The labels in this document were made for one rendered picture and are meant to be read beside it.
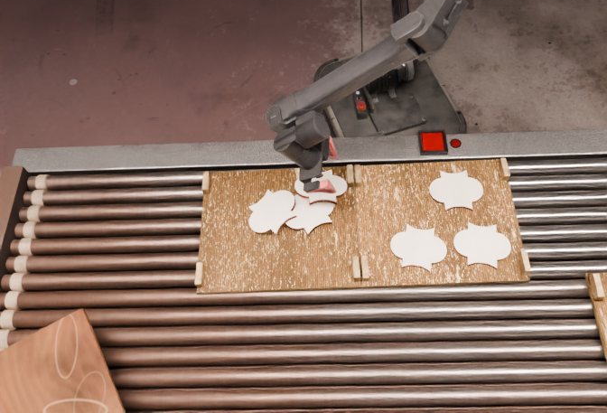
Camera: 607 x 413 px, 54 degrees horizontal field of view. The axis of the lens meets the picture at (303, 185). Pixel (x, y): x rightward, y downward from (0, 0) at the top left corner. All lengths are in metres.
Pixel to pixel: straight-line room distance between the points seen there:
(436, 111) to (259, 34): 1.12
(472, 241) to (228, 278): 0.62
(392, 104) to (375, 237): 1.17
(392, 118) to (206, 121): 0.93
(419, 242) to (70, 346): 0.86
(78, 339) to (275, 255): 0.50
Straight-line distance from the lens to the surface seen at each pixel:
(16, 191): 1.83
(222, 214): 1.61
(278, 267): 1.53
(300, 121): 1.36
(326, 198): 1.56
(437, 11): 1.25
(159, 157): 1.77
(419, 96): 2.70
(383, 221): 1.58
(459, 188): 1.64
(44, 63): 3.51
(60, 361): 1.47
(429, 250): 1.54
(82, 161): 1.85
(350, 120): 2.60
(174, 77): 3.19
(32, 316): 1.68
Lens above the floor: 2.34
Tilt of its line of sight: 60 degrees down
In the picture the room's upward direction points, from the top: 6 degrees counter-clockwise
